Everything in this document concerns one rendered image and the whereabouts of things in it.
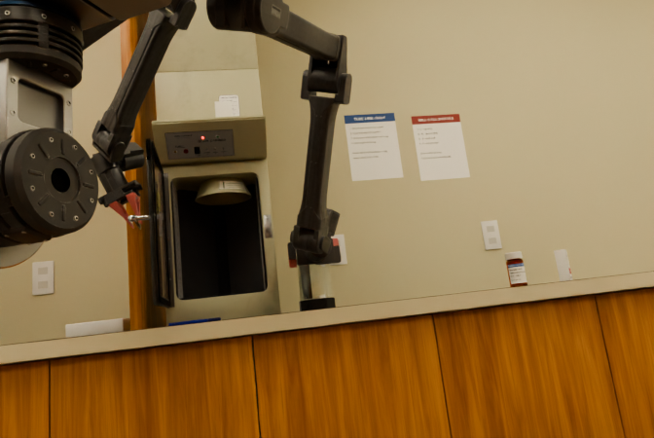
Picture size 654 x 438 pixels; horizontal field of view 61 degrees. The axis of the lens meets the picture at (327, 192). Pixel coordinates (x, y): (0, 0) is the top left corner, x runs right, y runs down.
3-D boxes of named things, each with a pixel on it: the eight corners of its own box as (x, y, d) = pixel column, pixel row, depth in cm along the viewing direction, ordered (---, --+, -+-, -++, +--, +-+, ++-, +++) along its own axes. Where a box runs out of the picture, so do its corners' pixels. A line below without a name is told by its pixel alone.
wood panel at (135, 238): (158, 329, 191) (141, -28, 221) (166, 328, 191) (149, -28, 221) (129, 331, 144) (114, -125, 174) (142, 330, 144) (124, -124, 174)
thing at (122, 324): (82, 338, 166) (82, 324, 166) (136, 331, 167) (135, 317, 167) (65, 339, 154) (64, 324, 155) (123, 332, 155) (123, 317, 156)
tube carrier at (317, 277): (296, 308, 158) (288, 235, 163) (333, 304, 160) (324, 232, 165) (300, 307, 148) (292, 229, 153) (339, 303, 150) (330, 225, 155)
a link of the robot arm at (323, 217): (301, 68, 125) (345, 72, 122) (311, 70, 131) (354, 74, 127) (283, 249, 134) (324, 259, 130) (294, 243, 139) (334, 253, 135)
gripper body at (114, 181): (107, 209, 141) (94, 185, 141) (144, 191, 142) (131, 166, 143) (99, 205, 134) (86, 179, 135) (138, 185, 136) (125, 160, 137)
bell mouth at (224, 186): (197, 206, 181) (196, 191, 183) (251, 202, 184) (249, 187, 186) (192, 195, 164) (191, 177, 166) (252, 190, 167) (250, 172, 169)
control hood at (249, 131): (158, 165, 164) (156, 133, 166) (267, 158, 169) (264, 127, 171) (152, 154, 153) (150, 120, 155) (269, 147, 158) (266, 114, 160)
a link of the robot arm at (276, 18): (317, 33, 130) (357, 36, 126) (309, 91, 131) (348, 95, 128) (208, -25, 88) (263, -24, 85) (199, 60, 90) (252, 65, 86)
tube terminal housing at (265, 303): (176, 327, 178) (164, 103, 194) (276, 315, 183) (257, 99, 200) (165, 327, 154) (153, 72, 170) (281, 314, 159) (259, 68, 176)
